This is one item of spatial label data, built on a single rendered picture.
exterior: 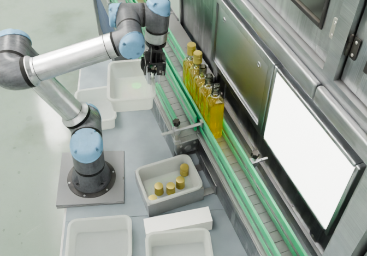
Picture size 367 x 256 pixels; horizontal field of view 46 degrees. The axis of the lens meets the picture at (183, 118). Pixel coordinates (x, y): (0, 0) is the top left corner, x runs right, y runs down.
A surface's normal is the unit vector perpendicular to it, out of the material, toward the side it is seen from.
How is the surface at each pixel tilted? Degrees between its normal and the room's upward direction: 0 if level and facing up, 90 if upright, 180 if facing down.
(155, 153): 0
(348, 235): 90
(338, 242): 90
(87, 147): 9
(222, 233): 0
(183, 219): 0
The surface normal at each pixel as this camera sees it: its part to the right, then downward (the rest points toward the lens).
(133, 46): 0.18, 0.72
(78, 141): 0.08, -0.59
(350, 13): -0.94, 0.25
